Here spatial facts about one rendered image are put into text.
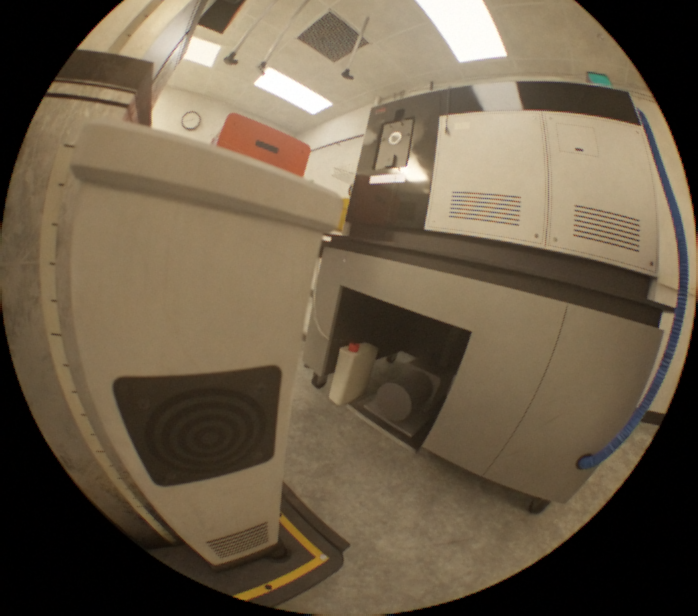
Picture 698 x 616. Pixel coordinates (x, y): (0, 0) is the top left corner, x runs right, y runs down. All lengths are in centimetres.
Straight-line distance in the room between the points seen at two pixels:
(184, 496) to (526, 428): 69
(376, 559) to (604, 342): 74
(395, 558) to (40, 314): 75
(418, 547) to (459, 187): 107
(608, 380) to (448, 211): 69
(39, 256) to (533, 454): 87
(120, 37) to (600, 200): 87
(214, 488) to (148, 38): 28
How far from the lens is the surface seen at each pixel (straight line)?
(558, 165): 79
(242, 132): 100
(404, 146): 99
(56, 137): 16
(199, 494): 17
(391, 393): 96
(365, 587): 70
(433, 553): 78
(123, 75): 16
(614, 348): 68
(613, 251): 75
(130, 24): 21
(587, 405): 71
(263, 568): 40
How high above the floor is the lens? 68
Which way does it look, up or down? 4 degrees down
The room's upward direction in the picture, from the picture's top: 12 degrees clockwise
